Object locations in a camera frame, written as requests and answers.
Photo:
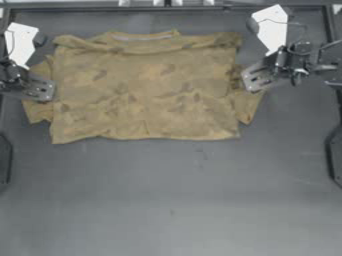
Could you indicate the tan camouflage t-shirt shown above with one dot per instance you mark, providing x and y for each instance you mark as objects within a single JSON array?
[{"x": 141, "y": 90}]

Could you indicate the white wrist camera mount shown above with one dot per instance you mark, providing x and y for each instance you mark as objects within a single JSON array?
[
  {"x": 20, "y": 43},
  {"x": 271, "y": 30}
]

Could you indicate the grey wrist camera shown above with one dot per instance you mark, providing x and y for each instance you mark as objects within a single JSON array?
[
  {"x": 40, "y": 39},
  {"x": 252, "y": 25}
]

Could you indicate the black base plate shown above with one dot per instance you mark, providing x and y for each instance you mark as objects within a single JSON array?
[{"x": 4, "y": 163}]

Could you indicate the white frame bracket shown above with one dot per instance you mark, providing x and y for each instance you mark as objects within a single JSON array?
[
  {"x": 123, "y": 2},
  {"x": 176, "y": 2},
  {"x": 208, "y": 2},
  {"x": 157, "y": 2}
]

